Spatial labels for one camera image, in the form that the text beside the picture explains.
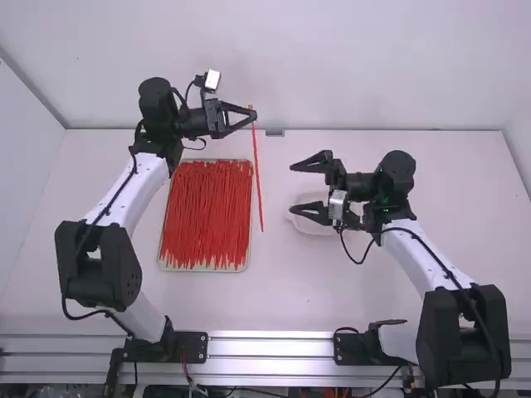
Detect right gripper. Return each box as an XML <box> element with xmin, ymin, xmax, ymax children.
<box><xmin>288</xmin><ymin>149</ymin><xmax>368</xmax><ymax>231</ymax></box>

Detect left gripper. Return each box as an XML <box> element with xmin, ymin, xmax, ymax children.
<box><xmin>202</xmin><ymin>97</ymin><xmax>258</xmax><ymax>140</ymax></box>

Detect orange cable tie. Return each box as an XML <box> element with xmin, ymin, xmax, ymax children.
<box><xmin>247</xmin><ymin>103</ymin><xmax>266</xmax><ymax>233</ymax></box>

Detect white dish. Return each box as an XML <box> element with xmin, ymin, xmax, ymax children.
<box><xmin>284</xmin><ymin>192</ymin><xmax>337</xmax><ymax>238</ymax></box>

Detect pale tray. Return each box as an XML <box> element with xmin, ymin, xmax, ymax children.
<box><xmin>156</xmin><ymin>157</ymin><xmax>256</xmax><ymax>274</ymax></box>

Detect silver rails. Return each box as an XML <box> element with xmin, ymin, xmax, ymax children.
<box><xmin>0</xmin><ymin>329</ymin><xmax>531</xmax><ymax>389</ymax></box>

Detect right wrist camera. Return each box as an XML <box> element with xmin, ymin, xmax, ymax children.
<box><xmin>328</xmin><ymin>189</ymin><xmax>349</xmax><ymax>223</ymax></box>

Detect black cable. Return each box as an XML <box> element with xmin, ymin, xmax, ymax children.
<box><xmin>61</xmin><ymin>292</ymin><xmax>134</xmax><ymax>337</ymax></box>
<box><xmin>339</xmin><ymin>226</ymin><xmax>381</xmax><ymax>266</ymax></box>
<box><xmin>183</xmin><ymin>74</ymin><xmax>207</xmax><ymax>109</ymax></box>

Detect row of orange cable ties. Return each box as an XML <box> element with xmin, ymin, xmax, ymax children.
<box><xmin>159</xmin><ymin>159</ymin><xmax>255</xmax><ymax>270</ymax></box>

